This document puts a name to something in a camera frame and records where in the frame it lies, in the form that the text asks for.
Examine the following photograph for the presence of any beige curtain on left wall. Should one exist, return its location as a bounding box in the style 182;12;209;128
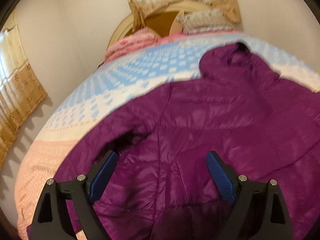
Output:
1;11;47;166

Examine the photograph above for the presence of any striped grey pillow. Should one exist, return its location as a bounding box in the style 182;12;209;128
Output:
176;9;234;35

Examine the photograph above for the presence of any cream wooden headboard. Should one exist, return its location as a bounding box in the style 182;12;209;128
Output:
107;0;210;48

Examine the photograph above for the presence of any purple puffer hooded jacket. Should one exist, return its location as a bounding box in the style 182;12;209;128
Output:
52;42;319;239

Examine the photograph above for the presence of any polka dot bed quilt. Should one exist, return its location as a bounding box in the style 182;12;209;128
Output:
14;32;319;239

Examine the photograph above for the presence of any pink folded blanket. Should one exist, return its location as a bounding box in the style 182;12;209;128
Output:
104;28;161;63

